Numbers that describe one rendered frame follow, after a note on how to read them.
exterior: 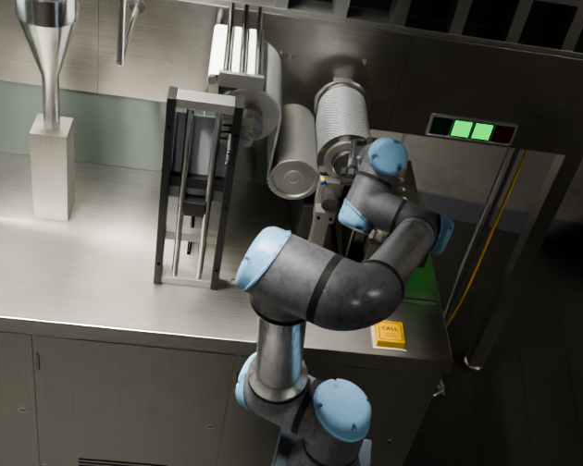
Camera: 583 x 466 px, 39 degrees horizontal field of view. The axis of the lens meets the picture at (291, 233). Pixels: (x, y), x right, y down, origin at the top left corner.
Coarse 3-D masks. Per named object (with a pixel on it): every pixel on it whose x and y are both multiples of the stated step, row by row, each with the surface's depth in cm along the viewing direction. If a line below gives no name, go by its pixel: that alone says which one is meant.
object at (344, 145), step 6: (336, 144) 193; (342, 144) 192; (348, 144) 192; (330, 150) 193; (336, 150) 193; (330, 156) 194; (324, 162) 196; (330, 162) 196; (330, 168) 197; (330, 174) 198; (342, 180) 199; (348, 180) 199
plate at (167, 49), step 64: (0, 0) 203; (128, 0) 204; (0, 64) 215; (64, 64) 215; (128, 64) 215; (192, 64) 216; (320, 64) 216; (384, 64) 216; (448, 64) 216; (512, 64) 217; (576, 64) 217; (384, 128) 229; (576, 128) 230
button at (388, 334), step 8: (376, 328) 201; (384, 328) 202; (392, 328) 202; (400, 328) 202; (376, 336) 200; (384, 336) 200; (392, 336) 200; (400, 336) 200; (376, 344) 199; (384, 344) 199; (392, 344) 199; (400, 344) 199
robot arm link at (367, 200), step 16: (368, 176) 161; (352, 192) 162; (368, 192) 160; (384, 192) 162; (352, 208) 161; (368, 208) 160; (384, 208) 159; (352, 224) 161; (368, 224) 161; (384, 224) 160
